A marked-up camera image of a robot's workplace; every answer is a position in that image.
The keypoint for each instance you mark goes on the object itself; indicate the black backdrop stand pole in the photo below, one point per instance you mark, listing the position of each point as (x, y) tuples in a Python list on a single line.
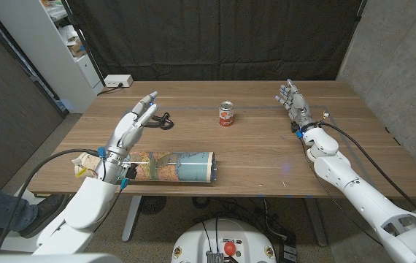
[(84, 44)]

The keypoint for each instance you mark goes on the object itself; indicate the white plastic bag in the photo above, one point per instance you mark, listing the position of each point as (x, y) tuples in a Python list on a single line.
[(67, 33)]

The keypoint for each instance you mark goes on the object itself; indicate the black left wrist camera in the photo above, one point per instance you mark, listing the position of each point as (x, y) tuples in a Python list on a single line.
[(131, 171)]

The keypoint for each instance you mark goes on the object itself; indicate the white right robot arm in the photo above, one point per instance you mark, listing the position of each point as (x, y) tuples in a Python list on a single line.
[(357, 193)]

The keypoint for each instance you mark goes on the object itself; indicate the white power outlet box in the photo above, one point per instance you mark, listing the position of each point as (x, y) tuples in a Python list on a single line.
[(117, 80)]

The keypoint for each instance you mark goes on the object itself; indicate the cardboard box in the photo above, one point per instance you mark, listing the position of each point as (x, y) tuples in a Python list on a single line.
[(76, 49)]

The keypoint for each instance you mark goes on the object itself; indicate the paper map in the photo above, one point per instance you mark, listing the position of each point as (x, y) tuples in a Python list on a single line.
[(186, 168)]

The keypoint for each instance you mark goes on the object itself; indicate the black grip trainer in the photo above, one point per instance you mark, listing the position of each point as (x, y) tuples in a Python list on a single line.
[(164, 125)]

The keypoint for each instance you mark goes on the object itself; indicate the black floor power strip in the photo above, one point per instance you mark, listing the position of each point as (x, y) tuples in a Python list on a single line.
[(289, 252)]

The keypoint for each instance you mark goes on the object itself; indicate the black round fan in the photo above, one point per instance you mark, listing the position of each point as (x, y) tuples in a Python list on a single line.
[(152, 204)]

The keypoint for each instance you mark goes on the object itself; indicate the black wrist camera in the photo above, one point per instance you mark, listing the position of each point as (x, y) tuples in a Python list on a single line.
[(295, 128), (131, 171)]

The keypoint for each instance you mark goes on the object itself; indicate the white robot torso edge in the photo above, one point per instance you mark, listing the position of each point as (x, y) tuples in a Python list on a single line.
[(47, 258)]

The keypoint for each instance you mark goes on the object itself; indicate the dark shoe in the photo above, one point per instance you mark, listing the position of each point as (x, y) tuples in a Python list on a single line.
[(44, 215)]

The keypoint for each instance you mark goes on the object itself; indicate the red emergency stop button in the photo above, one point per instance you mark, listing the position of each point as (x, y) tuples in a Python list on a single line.
[(230, 248)]

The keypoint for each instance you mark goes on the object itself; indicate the red tomato can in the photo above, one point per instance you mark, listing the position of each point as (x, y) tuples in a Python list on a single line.
[(226, 115)]

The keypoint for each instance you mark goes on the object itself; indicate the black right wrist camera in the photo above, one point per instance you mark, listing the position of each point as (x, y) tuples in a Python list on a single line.
[(295, 128)]

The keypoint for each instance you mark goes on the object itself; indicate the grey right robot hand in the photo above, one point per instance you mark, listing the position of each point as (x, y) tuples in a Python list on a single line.
[(298, 106)]

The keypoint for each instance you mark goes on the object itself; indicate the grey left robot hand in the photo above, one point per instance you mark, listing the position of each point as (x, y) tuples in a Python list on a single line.
[(129, 131)]

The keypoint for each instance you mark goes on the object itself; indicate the black fabric mat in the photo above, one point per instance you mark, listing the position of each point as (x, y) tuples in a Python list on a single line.
[(211, 36)]

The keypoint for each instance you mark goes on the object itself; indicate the white shelf cabinet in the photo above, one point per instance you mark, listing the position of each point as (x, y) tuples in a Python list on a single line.
[(44, 55)]

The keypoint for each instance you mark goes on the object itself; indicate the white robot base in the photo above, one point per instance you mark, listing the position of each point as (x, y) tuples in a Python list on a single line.
[(222, 233)]

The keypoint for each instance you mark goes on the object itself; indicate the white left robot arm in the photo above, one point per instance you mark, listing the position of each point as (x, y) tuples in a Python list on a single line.
[(84, 208)]

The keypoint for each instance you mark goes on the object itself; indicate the blue jeans leg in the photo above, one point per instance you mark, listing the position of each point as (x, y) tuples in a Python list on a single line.
[(0, 215)]

